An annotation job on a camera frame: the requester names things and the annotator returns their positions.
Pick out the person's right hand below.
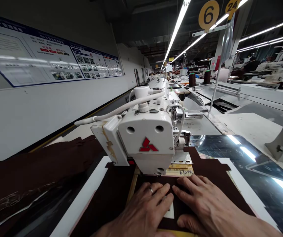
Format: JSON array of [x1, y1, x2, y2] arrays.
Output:
[[172, 174, 249, 237]]

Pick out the person's left hand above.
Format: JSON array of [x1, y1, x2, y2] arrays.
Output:
[[117, 182, 175, 230]]

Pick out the brown fabric piece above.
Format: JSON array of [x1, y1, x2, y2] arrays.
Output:
[[70, 146, 256, 237]]

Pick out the white rectangular tab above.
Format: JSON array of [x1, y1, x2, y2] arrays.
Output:
[[163, 202, 175, 220]]

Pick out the white template board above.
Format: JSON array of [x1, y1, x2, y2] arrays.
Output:
[[49, 155, 280, 237]]

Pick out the clear glossy plastic sheet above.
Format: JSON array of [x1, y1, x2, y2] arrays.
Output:
[[189, 134, 283, 237]]

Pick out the white industrial sewing machine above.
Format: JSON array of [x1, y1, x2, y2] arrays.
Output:
[[90, 78, 205, 176]]

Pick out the grey metal conveyor trough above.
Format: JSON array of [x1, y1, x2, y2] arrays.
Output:
[[183, 83, 283, 121]]

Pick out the pile of brown fabric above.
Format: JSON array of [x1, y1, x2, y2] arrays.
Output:
[[0, 134, 107, 237]]

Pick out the dark thread spool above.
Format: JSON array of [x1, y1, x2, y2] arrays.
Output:
[[200, 70, 215, 85], [185, 72, 200, 88]]

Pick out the white metal sign pole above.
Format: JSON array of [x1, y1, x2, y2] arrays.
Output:
[[192, 23, 235, 114]]

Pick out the yellow round sign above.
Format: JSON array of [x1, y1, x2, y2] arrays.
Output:
[[198, 0, 220, 34], [225, 0, 240, 14]]

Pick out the yellow wooden clamp frame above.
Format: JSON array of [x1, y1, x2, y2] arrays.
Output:
[[125, 163, 196, 206]]

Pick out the white flexible hose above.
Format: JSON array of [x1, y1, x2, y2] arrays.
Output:
[[74, 89, 165, 127]]

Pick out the wall notice board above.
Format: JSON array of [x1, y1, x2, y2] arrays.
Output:
[[0, 11, 125, 88]]

